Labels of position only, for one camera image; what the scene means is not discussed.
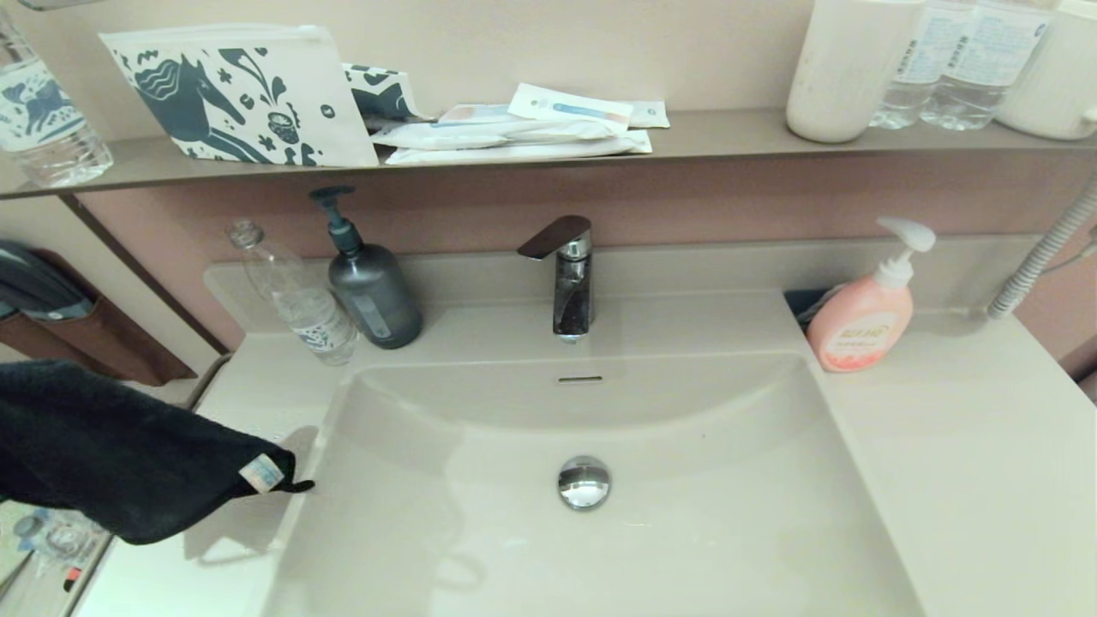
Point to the chrome sink faucet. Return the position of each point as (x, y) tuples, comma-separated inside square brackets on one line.
[(571, 291)]

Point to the grey green microfiber cloth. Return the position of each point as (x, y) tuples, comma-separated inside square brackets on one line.
[(111, 446)]

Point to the beige sink basin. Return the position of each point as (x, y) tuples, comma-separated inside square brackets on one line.
[(514, 540)]

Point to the long white sachet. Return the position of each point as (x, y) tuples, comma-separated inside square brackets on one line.
[(514, 152), (480, 134)]

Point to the dark grey pump bottle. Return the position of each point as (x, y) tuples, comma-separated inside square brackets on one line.
[(375, 300)]

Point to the chrome drain stopper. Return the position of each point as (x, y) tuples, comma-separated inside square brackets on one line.
[(584, 482)]

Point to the white sachet blue stripe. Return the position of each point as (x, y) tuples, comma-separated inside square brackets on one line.
[(570, 108)]

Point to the pale pink sachet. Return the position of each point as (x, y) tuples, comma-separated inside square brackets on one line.
[(476, 113)]

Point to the small white sachet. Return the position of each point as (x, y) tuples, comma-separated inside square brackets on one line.
[(651, 115)]

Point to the clear empty plastic bottle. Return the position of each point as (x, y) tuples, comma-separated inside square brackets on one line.
[(308, 313)]

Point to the small blue patterned pouch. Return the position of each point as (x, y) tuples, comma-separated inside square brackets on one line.
[(382, 92)]

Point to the pink hand soap bottle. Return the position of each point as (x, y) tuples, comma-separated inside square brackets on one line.
[(857, 330)]

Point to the white pouch blue horse print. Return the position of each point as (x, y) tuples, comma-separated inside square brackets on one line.
[(253, 92)]

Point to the smooth white tumbler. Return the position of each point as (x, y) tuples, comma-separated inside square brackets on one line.
[(847, 77)]

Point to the brown hair dryer holder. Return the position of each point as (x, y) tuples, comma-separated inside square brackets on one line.
[(128, 343)]

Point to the clear water bottle white label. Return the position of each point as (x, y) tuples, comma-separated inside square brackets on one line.
[(911, 86), (980, 77)]

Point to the dark grey hair dryer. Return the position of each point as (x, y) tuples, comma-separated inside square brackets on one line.
[(38, 283)]

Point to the water bottle blue animal label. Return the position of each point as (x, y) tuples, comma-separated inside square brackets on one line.
[(43, 111)]

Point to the shrink-wrapped water bottle pack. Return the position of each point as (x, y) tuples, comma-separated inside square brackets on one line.
[(51, 540)]

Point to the ribbed white cup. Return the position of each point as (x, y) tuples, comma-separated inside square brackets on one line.
[(1052, 86)]

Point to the grey wall shelf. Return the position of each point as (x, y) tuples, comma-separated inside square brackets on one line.
[(728, 134)]

